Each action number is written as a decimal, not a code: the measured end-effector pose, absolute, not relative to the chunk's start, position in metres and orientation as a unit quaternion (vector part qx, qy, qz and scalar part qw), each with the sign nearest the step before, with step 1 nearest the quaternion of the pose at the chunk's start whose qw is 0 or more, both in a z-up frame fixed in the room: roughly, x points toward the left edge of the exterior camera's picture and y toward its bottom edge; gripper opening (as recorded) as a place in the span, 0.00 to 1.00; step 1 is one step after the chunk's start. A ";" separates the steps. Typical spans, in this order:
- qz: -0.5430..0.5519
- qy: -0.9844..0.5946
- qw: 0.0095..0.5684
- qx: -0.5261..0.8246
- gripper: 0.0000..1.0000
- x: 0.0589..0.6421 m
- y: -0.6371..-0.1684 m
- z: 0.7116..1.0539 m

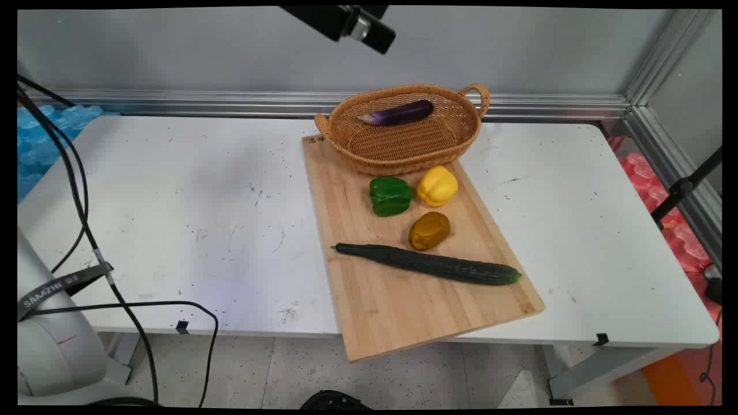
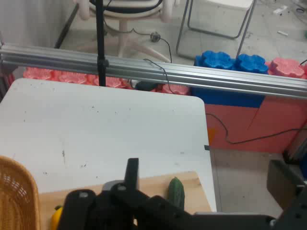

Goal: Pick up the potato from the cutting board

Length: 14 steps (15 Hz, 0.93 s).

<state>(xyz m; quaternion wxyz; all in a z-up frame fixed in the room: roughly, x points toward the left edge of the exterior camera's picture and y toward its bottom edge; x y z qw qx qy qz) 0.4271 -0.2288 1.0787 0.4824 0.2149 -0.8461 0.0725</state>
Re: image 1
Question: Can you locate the yellow bell pepper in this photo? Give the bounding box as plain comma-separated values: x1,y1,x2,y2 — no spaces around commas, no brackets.
416,165,459,208

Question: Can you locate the wooden cutting board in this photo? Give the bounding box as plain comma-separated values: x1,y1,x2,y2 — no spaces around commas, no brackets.
302,134,545,364

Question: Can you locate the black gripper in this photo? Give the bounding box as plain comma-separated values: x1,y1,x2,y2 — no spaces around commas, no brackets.
280,6,397,56

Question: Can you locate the black tripod stand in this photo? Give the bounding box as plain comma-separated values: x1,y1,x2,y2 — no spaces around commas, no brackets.
650,147,722,231

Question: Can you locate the black power adapter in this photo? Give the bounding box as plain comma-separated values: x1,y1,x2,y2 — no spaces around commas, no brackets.
703,263,722,305

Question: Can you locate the thin black floor cable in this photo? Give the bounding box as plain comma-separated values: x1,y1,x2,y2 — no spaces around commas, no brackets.
699,308,722,406

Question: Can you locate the black cable looping to floor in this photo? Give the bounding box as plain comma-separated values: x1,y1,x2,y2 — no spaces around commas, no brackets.
23,300,220,408

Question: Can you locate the black strap with white print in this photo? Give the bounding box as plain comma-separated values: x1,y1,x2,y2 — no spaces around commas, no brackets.
17,262,114,321

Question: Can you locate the grey table leg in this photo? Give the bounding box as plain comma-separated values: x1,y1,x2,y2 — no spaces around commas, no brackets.
547,345,688,404
99,333,141,386

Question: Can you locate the purple eggplant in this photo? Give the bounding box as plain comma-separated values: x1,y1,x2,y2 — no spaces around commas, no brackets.
357,100,434,127

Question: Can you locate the green bell pepper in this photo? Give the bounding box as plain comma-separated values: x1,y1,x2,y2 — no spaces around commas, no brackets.
369,176,413,218

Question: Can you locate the aluminium frame corner post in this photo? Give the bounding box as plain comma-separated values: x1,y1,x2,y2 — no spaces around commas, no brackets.
624,9,722,271

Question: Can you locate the horizontal aluminium frame rail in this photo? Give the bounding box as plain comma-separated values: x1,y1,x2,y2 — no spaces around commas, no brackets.
26,88,632,123

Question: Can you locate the brown orange bell pepper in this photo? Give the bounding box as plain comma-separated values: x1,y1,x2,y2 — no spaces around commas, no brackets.
408,211,451,251

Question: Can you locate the woven wicker basket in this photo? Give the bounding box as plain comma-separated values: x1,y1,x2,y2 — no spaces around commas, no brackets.
314,83,491,176

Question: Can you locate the red foam mat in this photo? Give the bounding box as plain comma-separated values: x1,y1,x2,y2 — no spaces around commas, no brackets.
608,136,722,289

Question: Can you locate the black round object on floor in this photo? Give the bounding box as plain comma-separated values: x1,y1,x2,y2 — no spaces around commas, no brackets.
300,390,372,410

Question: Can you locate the long dark green cucumber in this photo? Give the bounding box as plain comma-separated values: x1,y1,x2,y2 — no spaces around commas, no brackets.
330,243,522,286

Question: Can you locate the blue foam mat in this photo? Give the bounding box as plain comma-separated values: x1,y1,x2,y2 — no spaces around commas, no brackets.
17,104,121,202

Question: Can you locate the thick black cable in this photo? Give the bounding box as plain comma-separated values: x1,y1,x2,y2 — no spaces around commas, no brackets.
17,85,160,403

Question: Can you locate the orange floor mat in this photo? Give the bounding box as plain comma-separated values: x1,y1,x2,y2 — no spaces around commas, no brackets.
641,331,722,406

